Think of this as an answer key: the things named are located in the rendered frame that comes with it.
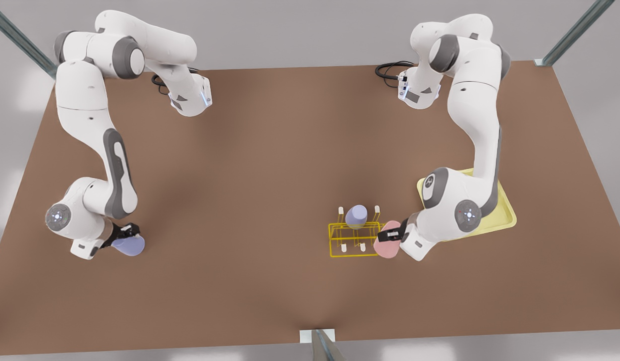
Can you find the pink cup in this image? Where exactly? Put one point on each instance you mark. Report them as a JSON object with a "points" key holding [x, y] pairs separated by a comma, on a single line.
{"points": [[388, 244]]}

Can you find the lavender cup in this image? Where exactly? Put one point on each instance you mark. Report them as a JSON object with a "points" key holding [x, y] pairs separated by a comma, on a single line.
{"points": [[356, 216], [129, 245]]}

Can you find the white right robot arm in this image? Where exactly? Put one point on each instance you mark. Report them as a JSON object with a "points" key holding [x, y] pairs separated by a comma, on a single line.
{"points": [[84, 108]]}

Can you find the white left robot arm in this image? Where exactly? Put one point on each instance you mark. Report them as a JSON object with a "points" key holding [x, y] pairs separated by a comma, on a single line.
{"points": [[473, 113]]}

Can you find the pale yellow tray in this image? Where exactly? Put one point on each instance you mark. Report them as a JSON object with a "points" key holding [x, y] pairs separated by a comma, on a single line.
{"points": [[505, 213]]}

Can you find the silver frame post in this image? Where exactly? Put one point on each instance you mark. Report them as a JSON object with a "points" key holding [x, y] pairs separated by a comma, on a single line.
{"points": [[16, 36], [573, 32], [321, 345]]}

